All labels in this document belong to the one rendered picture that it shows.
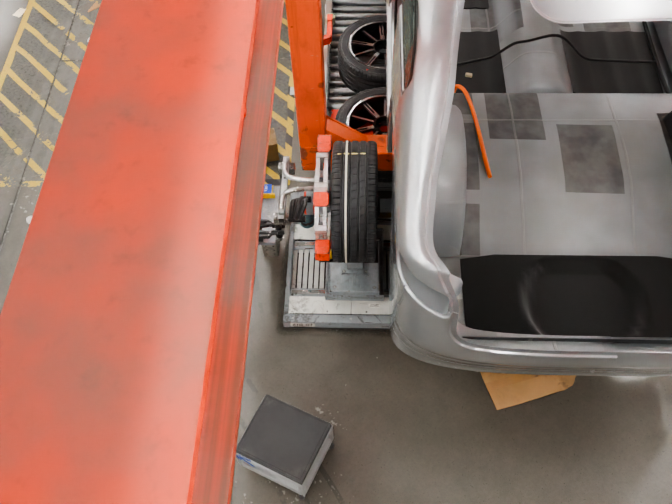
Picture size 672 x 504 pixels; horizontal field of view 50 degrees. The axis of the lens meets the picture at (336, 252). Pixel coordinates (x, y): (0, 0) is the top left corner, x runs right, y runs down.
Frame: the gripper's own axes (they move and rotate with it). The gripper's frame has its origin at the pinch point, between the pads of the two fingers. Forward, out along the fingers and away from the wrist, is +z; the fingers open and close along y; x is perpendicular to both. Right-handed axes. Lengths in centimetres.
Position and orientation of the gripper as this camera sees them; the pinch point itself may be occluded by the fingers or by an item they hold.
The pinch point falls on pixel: (278, 229)
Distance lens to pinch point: 383.3
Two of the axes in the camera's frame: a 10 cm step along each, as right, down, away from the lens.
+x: -0.2, -5.5, -8.4
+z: 10.0, 0.1, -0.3
